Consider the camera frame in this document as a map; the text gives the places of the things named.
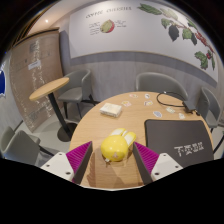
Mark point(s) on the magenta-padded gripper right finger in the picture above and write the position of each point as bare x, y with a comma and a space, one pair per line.
165, 164

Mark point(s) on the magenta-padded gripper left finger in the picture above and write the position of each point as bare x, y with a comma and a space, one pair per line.
58, 163

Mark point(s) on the yellow rabbit-eared computer mouse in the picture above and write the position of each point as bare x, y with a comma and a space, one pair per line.
115, 148

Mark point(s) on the black rectangular mouse pad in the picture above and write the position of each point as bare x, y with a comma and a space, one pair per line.
176, 136

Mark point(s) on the grey upholstered chair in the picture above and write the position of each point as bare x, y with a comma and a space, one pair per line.
20, 146
76, 88
208, 106
160, 83

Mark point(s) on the small paper sticker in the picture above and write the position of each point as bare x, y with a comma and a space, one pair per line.
170, 109
157, 114
148, 103
147, 96
181, 116
133, 96
126, 103

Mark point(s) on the small black flat box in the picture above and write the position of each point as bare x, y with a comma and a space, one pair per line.
189, 106

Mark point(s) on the white tissue pack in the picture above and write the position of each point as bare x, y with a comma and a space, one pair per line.
110, 109

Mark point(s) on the round wooden pedestal table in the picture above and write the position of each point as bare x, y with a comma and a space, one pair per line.
50, 88

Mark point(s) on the light wood wall panel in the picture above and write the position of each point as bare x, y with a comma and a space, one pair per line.
33, 83

